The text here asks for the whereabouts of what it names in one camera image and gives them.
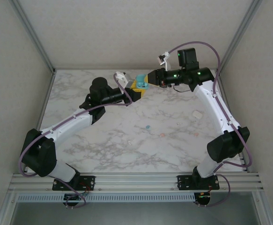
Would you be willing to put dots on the blue earbud charging case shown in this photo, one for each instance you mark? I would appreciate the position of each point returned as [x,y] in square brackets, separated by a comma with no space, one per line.
[141,78]

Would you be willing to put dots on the white earbud charging case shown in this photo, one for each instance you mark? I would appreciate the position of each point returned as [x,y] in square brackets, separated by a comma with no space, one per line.
[197,114]

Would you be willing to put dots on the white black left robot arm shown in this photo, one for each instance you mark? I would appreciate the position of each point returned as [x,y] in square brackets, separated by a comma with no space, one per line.
[68,126]

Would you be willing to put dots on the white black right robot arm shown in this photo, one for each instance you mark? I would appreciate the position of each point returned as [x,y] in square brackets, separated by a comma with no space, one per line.
[218,110]

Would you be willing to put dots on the small controller circuit board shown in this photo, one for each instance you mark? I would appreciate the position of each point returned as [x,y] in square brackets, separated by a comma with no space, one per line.
[203,196]
[74,197]

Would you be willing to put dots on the aluminium table side rail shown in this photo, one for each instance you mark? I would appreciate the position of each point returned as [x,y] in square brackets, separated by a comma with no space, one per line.
[43,117]
[224,93]

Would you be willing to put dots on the aluminium frame corner post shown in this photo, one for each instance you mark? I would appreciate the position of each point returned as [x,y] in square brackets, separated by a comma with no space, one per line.
[34,35]
[238,35]

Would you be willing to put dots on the aluminium mounting rail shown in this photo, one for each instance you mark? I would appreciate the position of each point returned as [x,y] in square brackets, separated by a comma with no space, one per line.
[136,181]

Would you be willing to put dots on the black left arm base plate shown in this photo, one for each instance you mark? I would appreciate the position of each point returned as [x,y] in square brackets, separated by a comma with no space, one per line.
[87,181]

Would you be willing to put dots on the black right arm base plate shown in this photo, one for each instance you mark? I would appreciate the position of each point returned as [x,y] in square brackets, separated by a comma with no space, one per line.
[185,182]

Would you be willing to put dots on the aluminium frame leg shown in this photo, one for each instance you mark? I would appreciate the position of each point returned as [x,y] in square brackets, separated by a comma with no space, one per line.
[5,211]
[263,211]

